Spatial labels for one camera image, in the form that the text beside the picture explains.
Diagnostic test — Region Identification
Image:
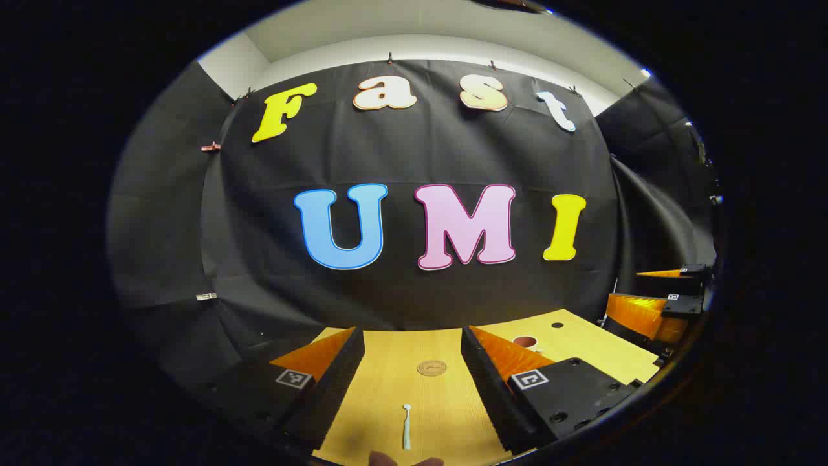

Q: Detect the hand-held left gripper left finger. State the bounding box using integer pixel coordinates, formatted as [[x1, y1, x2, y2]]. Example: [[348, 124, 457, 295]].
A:
[[194, 326, 366, 457]]

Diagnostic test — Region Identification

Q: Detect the black backdrop cloth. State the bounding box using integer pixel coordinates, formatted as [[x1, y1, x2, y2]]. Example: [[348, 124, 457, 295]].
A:
[[107, 58, 719, 389]]

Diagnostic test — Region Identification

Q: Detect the wooden desktop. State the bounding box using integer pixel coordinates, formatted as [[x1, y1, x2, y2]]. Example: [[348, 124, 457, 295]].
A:
[[310, 309, 660, 466]]

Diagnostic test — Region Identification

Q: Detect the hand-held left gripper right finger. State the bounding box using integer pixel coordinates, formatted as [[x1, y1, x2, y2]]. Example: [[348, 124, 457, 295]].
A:
[[461, 325, 638, 455]]

